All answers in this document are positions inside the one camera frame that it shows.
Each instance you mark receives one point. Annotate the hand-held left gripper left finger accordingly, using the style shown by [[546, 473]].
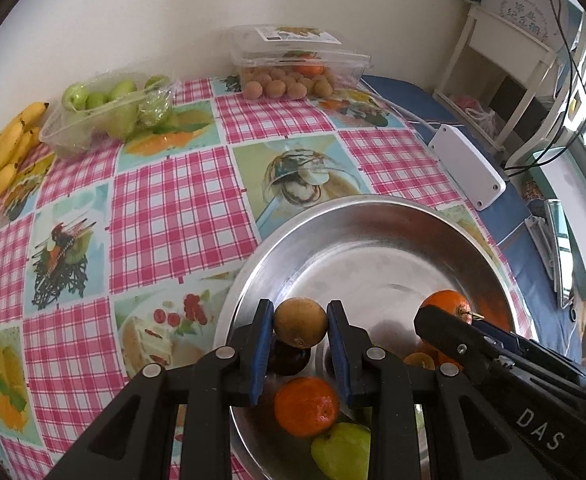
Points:
[[260, 355]]

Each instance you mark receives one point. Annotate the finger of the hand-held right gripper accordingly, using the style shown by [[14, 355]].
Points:
[[503, 337], [453, 340]]

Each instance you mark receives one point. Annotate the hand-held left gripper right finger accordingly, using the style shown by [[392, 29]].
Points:
[[338, 350]]

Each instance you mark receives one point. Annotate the dark cherry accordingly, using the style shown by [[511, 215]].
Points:
[[288, 360]]

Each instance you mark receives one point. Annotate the large orange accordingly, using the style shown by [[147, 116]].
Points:
[[445, 302]]

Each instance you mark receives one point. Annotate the brown kiwi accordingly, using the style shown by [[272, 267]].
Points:
[[419, 361], [300, 322]]

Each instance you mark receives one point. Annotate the medium orange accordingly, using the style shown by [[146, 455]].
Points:
[[306, 405]]

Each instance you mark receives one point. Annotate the round steel plate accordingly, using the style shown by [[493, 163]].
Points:
[[373, 270]]

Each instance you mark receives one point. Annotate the green apple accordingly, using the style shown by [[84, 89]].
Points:
[[340, 450]]

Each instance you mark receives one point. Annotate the silver phone stand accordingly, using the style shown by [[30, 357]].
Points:
[[540, 240]]

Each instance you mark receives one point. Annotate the black smartphone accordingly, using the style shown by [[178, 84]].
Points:
[[559, 240]]

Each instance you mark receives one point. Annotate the green-edged white board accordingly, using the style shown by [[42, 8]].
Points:
[[573, 195]]

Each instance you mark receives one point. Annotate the pink checkered printed tablecloth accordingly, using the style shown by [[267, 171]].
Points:
[[173, 220]]

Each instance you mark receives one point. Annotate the white power box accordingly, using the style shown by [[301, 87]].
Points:
[[468, 170]]

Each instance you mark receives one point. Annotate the white plastic bag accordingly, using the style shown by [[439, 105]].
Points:
[[478, 112]]

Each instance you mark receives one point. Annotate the pile of brown longans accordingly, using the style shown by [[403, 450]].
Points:
[[283, 86]]

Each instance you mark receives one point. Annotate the crumpled clear plastic film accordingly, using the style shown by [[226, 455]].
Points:
[[155, 105]]

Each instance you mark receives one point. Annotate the white wooden shelf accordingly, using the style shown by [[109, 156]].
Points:
[[493, 60]]

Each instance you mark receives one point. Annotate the pile of green jujubes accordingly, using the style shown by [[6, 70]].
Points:
[[118, 110]]

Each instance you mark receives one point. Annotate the orange inside clamshell box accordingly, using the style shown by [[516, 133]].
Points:
[[309, 68]]

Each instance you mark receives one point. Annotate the clear bag of green fruit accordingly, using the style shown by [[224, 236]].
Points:
[[68, 141]]

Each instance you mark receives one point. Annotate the clear plastic clamshell box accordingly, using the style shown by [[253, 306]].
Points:
[[293, 45]]

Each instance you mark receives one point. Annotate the bunch of yellow bananas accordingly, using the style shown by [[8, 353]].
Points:
[[3, 155]]

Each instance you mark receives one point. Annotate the white printed box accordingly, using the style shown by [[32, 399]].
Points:
[[523, 5]]

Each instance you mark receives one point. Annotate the white multi-photo frame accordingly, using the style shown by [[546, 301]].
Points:
[[585, 75]]

